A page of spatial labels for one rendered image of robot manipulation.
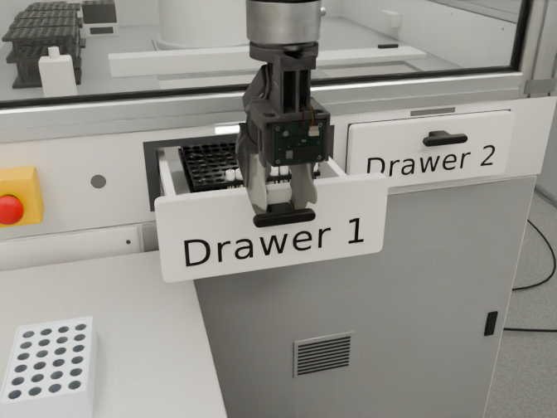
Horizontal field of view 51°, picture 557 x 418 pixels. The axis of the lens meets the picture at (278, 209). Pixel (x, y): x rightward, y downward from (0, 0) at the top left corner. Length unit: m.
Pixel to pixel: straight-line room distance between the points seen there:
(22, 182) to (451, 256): 0.75
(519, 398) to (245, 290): 1.06
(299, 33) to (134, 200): 0.42
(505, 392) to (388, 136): 1.09
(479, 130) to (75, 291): 0.68
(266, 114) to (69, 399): 0.35
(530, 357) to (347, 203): 1.35
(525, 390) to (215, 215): 1.36
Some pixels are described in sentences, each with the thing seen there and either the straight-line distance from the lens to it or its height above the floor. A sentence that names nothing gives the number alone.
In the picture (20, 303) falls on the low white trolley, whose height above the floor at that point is 0.76.
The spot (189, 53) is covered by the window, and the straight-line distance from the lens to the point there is 0.85.
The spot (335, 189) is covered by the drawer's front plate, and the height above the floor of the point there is 0.92.
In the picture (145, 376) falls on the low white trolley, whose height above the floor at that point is 0.76.
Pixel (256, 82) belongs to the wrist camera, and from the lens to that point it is 0.66.
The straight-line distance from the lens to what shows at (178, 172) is 0.98.
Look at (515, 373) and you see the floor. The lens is 1.93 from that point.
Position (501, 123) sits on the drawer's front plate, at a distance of 1.04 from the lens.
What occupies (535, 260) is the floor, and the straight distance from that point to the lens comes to 2.52.
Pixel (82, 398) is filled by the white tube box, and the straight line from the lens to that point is 0.64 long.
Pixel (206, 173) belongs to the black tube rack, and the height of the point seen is 0.90.
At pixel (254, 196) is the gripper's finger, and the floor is 0.93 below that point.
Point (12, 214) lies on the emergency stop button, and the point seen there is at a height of 0.87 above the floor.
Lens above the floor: 1.22
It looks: 27 degrees down
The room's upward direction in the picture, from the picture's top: straight up
